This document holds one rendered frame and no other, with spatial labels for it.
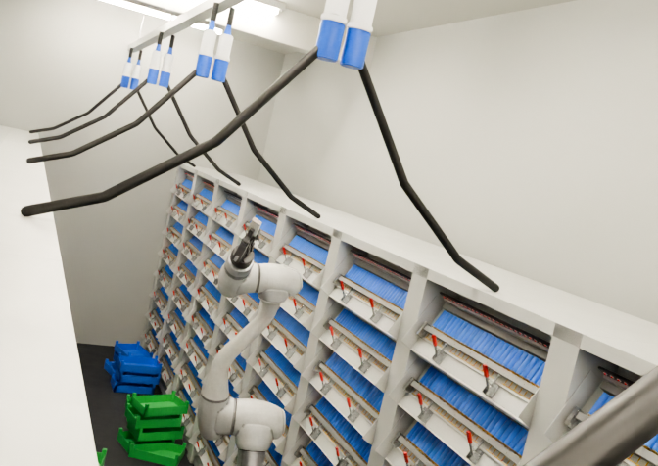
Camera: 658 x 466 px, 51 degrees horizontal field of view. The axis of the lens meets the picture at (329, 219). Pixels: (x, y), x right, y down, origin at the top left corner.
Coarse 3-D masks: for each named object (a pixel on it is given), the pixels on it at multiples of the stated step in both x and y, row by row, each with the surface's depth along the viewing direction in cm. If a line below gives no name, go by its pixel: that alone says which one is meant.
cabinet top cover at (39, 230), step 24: (0, 168) 237; (24, 168) 256; (24, 192) 191; (48, 192) 203; (0, 216) 145; (24, 216) 152; (48, 216) 159; (0, 240) 122; (24, 240) 127; (48, 240) 132
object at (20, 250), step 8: (0, 248) 116; (8, 248) 117; (16, 248) 118; (24, 248) 120; (32, 248) 121; (40, 248) 123; (32, 256) 115; (40, 256) 116; (48, 256) 117; (56, 256) 119
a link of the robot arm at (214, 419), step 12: (228, 396) 255; (204, 408) 251; (216, 408) 250; (228, 408) 252; (204, 420) 252; (216, 420) 251; (228, 420) 251; (204, 432) 254; (216, 432) 253; (228, 432) 253
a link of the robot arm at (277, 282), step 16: (272, 272) 239; (288, 272) 241; (272, 288) 239; (288, 288) 241; (272, 304) 243; (256, 320) 247; (240, 336) 247; (256, 336) 247; (224, 352) 247; (240, 352) 248; (224, 368) 248; (208, 384) 250; (224, 384) 250; (208, 400) 250; (224, 400) 252
